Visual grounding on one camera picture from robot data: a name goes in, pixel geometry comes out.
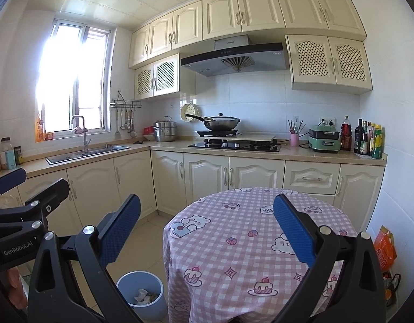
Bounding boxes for blue plastic bucket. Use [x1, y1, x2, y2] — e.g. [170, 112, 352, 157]
[117, 271, 168, 322]

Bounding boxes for cream lattice door cabinet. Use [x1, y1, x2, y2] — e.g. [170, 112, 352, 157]
[285, 34, 373, 95]
[134, 53, 181, 101]

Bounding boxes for cream wall cabinets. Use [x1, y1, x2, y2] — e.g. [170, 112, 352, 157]
[128, 0, 368, 70]

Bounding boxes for dark plastic bag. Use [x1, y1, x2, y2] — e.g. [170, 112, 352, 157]
[383, 271, 402, 307]

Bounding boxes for pink utensil holder cup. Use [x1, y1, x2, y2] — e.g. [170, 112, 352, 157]
[287, 118, 307, 135]

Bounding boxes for kitchen window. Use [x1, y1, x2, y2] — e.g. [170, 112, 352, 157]
[36, 18, 112, 142]

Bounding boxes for hanging metal spoon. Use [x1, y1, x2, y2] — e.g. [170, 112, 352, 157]
[129, 108, 138, 138]

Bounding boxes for orange plastic bag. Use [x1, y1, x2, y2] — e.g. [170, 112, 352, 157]
[373, 225, 398, 274]

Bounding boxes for row of condiment bottles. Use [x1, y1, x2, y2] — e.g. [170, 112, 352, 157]
[340, 115, 385, 160]

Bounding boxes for metal wall utensil rack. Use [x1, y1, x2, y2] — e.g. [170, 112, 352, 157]
[110, 89, 143, 110]

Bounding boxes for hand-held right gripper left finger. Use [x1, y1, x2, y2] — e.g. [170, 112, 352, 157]
[27, 193, 142, 323]

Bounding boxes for cream perforated colander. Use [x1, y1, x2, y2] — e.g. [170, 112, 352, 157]
[180, 104, 198, 124]

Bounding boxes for stainless steel sink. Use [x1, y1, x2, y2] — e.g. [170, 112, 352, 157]
[45, 144, 132, 166]

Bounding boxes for cream kitchen base cabinets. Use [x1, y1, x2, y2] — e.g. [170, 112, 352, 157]
[0, 141, 388, 243]

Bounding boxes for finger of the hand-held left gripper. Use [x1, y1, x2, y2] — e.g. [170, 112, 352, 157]
[0, 178, 70, 235]
[0, 167, 28, 206]

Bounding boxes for pink checkered tablecloth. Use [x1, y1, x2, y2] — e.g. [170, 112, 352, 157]
[163, 187, 359, 323]

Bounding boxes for white paper cup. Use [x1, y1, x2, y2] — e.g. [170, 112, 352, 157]
[134, 287, 150, 305]

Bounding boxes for teal box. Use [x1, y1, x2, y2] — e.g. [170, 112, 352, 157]
[5, 148, 18, 170]

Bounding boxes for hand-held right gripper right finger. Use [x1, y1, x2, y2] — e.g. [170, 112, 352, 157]
[272, 193, 386, 323]

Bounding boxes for stainless steel steamer pot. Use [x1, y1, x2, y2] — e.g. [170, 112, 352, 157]
[153, 116, 177, 143]

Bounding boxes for grey range hood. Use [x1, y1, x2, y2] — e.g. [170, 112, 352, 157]
[179, 34, 288, 78]

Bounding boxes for glass jar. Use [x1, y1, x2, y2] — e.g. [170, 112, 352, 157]
[0, 137, 14, 170]

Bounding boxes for green electric cooker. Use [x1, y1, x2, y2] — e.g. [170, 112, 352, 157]
[307, 124, 341, 154]

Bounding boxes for black gas stove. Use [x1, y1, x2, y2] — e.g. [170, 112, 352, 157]
[187, 130, 282, 153]

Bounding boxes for black wok with lid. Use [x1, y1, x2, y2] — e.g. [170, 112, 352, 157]
[184, 113, 241, 132]

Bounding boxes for person's left hand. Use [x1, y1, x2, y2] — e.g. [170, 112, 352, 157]
[6, 266, 28, 307]

